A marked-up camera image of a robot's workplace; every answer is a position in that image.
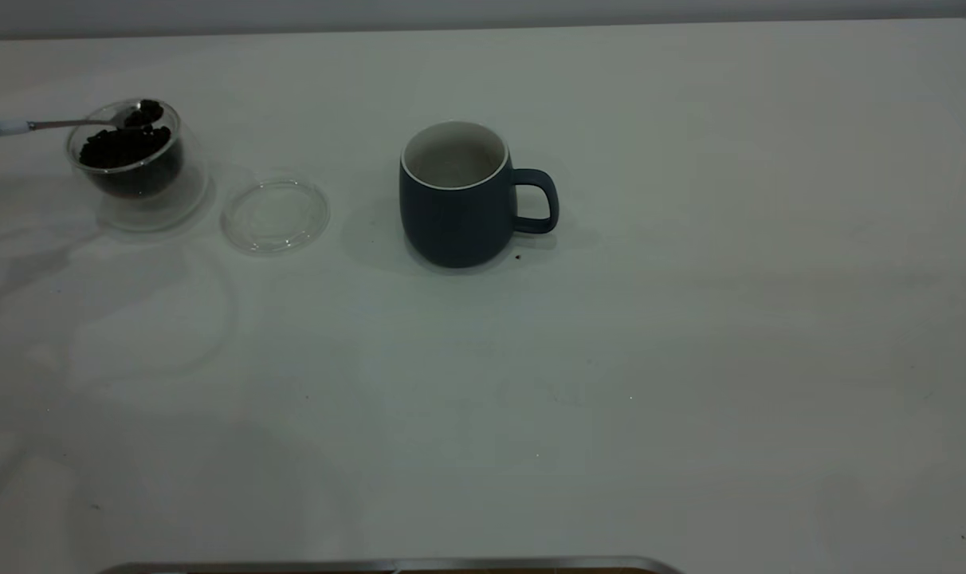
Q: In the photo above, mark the black beans in jar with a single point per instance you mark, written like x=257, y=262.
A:
x=124, y=155

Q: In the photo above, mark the dark grey-blue ceramic mug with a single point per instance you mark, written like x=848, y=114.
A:
x=455, y=223

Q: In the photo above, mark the clear round glass lid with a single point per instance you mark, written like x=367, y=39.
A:
x=274, y=217

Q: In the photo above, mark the clear double-wall glass jar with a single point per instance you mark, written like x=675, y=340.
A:
x=152, y=199

